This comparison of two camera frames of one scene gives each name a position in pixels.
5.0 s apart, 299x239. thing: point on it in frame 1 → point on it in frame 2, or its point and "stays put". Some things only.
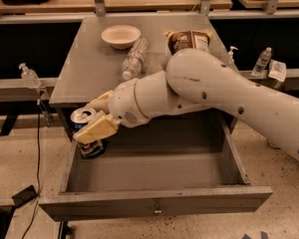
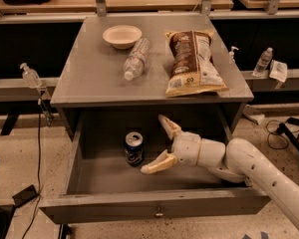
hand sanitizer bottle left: [29, 77] stays put
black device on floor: [24, 195] stays put
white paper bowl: [121, 36] stays put
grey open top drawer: [187, 164] stays put
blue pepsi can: [79, 119] → [134, 148]
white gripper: [124, 103] → [186, 148]
